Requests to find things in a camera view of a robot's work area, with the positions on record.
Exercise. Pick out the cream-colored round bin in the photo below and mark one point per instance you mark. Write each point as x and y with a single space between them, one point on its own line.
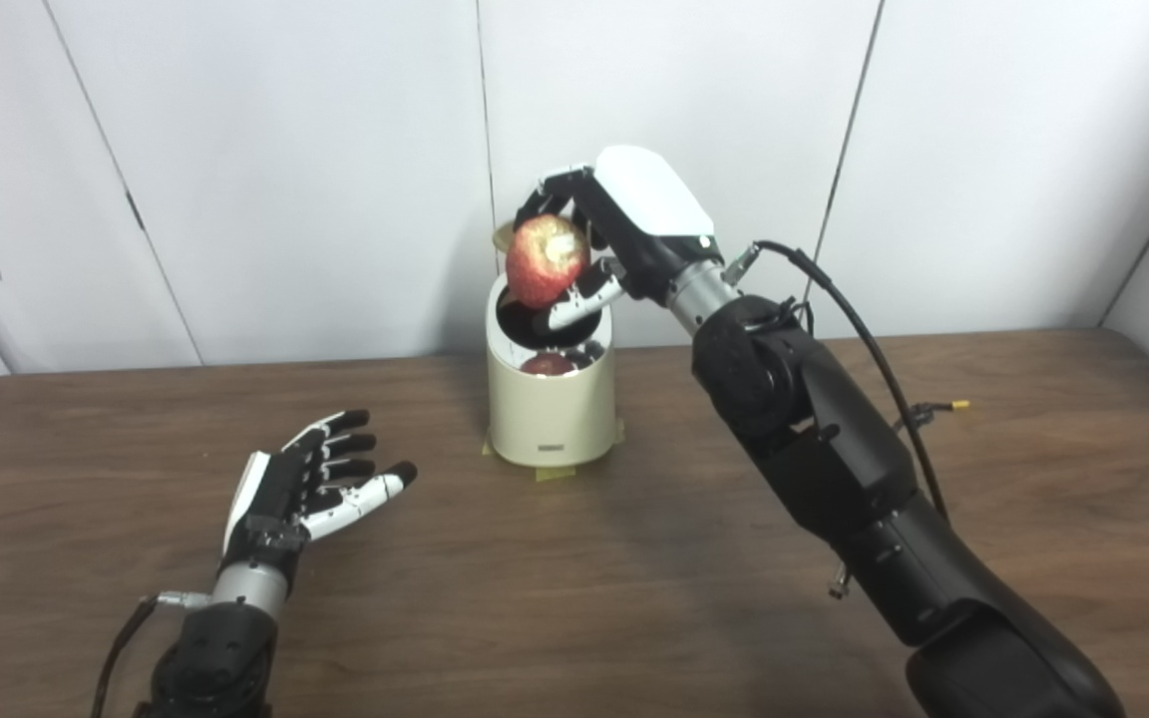
550 414

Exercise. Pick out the cream round bin lid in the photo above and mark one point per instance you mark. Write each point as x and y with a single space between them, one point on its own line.
503 237

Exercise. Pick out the red apple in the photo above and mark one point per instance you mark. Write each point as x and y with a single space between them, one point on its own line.
540 264

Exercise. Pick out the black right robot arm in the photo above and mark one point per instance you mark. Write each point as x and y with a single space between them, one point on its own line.
834 449

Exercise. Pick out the black wall panel hinge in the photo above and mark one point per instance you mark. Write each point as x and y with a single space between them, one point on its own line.
135 211

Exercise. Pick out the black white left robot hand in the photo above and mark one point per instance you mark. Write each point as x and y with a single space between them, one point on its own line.
280 494

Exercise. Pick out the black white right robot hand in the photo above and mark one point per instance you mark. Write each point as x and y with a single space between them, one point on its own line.
654 229

